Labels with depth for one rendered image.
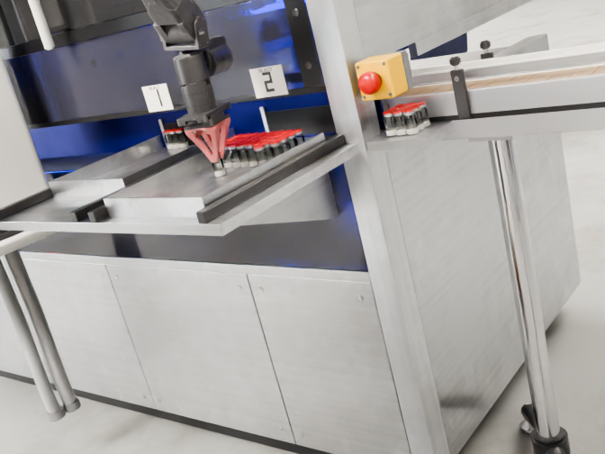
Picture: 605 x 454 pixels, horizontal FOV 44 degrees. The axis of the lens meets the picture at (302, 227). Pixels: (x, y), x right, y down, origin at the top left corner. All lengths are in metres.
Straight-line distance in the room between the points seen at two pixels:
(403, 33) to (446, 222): 0.43
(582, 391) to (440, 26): 1.04
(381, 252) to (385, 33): 0.43
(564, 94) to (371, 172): 0.38
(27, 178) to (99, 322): 0.54
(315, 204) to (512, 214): 0.39
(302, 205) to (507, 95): 0.43
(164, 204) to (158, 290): 0.81
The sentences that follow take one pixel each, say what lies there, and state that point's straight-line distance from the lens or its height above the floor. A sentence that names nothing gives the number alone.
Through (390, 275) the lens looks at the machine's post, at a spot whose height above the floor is 0.60.
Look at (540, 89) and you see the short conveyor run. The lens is 1.38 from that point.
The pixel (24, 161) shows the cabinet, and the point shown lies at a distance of 2.08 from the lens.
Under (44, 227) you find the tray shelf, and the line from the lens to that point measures 1.55.
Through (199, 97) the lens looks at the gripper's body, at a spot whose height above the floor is 1.04.
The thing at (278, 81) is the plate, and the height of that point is 1.02.
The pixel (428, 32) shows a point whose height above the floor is 1.02.
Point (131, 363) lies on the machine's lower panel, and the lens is 2.35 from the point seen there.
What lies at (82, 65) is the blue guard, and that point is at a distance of 1.95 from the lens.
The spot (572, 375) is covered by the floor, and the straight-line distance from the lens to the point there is 2.25.
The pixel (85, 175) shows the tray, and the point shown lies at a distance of 1.79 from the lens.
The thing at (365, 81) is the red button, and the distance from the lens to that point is 1.36.
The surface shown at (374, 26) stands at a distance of 1.51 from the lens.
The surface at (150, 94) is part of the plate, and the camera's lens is 1.79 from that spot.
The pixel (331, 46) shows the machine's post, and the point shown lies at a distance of 1.43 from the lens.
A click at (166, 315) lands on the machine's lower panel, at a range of 2.10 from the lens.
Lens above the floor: 1.20
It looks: 18 degrees down
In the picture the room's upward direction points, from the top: 15 degrees counter-clockwise
